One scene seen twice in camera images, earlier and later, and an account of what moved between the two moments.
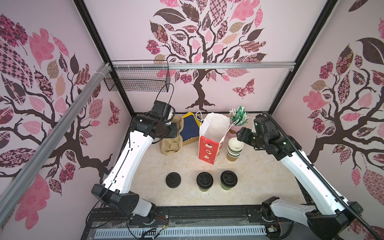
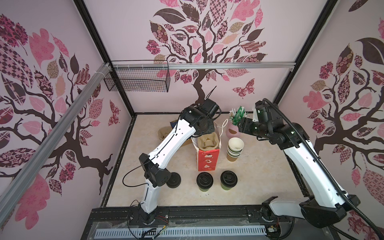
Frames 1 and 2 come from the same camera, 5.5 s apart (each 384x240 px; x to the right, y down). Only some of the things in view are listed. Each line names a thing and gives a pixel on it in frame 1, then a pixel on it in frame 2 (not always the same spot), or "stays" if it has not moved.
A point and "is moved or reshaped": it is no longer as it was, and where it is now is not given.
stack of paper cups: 234,149 stays
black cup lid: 228,178 stays
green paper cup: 225,188 stays
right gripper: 243,134 → 243,126
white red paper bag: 213,127 is moved or reshaped
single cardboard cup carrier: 174,145 is moved or reshaped
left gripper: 172,133 → 210,128
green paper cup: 203,190 stays
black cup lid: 173,180 stays
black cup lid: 204,180 stays
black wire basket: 139,76 stays
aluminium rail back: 204,65 stays
